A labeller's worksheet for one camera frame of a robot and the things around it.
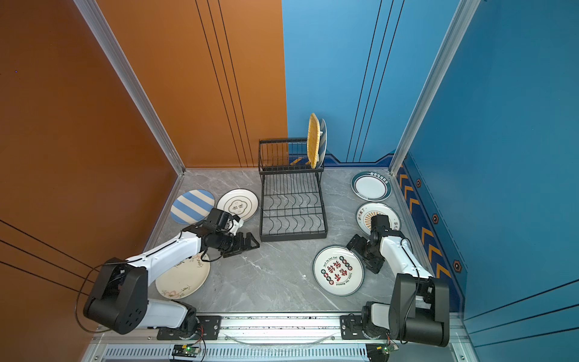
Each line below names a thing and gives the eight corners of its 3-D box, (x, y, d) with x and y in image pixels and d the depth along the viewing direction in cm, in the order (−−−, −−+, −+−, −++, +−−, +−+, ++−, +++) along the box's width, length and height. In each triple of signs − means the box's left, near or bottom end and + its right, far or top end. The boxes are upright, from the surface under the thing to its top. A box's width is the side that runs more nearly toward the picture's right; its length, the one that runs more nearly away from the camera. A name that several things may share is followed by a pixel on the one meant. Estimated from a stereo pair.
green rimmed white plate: (354, 201, 109) (355, 199, 108) (348, 174, 121) (349, 171, 119) (394, 201, 109) (396, 199, 108) (385, 174, 121) (386, 171, 119)
